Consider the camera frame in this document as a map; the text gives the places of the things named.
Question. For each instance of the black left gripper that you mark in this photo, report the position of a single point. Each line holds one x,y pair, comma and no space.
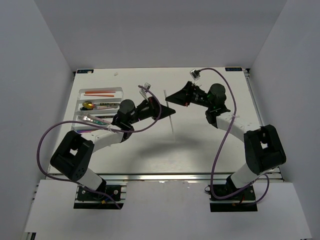
153,106

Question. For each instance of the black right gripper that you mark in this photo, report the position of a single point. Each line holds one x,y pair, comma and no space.
181,97

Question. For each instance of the silver spoon iridescent handle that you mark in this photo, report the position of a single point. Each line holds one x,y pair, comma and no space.
89,104

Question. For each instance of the silver spoon patterned handle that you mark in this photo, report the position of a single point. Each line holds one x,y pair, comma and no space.
109,104

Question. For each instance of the orange chopstick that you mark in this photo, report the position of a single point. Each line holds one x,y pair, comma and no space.
99,92
100,95

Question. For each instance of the knife with teal handle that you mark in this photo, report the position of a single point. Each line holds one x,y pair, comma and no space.
93,121

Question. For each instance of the fork with pink handle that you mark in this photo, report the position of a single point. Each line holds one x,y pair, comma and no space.
90,117

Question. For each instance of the gold spoon pink handle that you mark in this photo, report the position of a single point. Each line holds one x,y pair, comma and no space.
98,108

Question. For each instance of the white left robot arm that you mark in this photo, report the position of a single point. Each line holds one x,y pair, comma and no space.
73,155

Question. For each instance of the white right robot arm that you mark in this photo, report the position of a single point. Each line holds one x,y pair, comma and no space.
243,177

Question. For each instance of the blue label sticker right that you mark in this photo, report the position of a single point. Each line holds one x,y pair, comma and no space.
233,69

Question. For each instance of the blue label sticker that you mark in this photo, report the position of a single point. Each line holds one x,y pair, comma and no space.
233,69
84,71

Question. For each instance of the white divided cutlery tray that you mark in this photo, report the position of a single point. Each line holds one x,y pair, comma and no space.
103,114

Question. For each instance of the iridescent rainbow knife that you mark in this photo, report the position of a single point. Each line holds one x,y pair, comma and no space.
84,130

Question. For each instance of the blue label sticker left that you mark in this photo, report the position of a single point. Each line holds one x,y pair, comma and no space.
84,71

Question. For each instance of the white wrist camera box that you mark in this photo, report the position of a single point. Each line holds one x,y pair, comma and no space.
195,74

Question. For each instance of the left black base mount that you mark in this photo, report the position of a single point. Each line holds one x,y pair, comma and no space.
113,198

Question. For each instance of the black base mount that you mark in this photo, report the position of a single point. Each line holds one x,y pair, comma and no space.
245,201
113,198

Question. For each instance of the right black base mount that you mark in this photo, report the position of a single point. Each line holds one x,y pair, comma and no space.
245,201

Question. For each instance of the aluminium table frame rail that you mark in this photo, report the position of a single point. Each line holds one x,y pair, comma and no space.
260,120

